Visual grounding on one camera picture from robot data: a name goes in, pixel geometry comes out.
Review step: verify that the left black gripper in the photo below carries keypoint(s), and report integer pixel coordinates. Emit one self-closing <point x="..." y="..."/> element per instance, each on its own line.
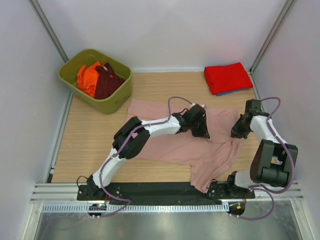
<point x="204" y="132"/>

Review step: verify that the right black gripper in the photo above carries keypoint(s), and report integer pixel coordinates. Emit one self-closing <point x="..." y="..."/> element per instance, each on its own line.
<point x="236" y="132"/>

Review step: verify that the pink t shirt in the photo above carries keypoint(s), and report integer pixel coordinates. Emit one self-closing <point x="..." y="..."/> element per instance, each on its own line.
<point x="208" y="158"/>

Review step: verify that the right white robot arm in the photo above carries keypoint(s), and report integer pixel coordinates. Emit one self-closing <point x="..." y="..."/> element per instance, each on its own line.
<point x="273" y="166"/>

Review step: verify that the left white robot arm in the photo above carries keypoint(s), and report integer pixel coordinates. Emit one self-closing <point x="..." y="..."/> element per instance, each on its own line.
<point x="129" y="141"/>

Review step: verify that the folded blue t shirt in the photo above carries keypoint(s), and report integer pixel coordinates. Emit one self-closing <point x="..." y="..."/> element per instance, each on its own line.
<point x="232" y="91"/>

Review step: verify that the folded red t shirt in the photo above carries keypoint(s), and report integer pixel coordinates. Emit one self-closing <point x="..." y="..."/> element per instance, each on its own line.
<point x="224" y="78"/>

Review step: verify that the maroon t shirt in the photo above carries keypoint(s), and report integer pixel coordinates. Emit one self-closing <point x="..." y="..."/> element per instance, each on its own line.
<point x="107" y="82"/>

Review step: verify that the orange t shirt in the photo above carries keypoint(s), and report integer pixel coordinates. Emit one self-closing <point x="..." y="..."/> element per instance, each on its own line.
<point x="87" y="78"/>

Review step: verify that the green plastic bin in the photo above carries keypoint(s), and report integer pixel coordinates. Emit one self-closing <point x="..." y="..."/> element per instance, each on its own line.
<point x="68" y="74"/>

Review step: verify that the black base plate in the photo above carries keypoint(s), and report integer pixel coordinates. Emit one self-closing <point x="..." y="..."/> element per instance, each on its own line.
<point x="176" y="193"/>

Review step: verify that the aluminium frame rail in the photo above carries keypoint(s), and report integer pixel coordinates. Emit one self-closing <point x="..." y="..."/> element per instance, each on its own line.
<point x="67" y="193"/>

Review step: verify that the right aluminium corner post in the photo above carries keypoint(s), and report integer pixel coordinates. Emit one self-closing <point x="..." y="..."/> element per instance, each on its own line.
<point x="283" y="14"/>

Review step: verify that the aluminium corner post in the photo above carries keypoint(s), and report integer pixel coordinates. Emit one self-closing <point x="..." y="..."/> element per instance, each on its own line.
<point x="283" y="14"/>
<point x="48" y="28"/>

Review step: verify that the slotted cable duct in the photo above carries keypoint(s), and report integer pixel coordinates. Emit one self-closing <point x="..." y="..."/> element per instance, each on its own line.
<point x="109" y="208"/>

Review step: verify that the left aluminium corner post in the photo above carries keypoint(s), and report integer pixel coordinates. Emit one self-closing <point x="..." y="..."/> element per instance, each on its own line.
<point x="48" y="28"/>

